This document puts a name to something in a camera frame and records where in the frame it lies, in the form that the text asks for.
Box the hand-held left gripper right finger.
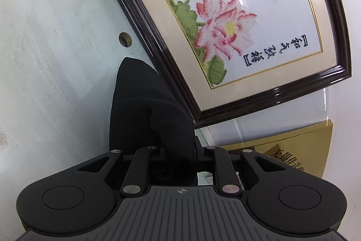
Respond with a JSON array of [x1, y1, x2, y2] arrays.
[[193, 136, 284, 198]]

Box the black pants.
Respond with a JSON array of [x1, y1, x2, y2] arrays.
[[109, 57, 198, 186]]

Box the framed lotus embroidery picture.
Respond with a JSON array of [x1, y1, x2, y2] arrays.
[[90, 0, 352, 129]]

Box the gold cardboard box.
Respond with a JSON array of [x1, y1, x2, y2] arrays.
[[223, 119, 334, 180]]

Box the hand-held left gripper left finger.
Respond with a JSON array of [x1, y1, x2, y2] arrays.
[[77, 145, 170, 198]]

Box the round brass table cap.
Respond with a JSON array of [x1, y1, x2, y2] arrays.
[[119, 32, 132, 47]]

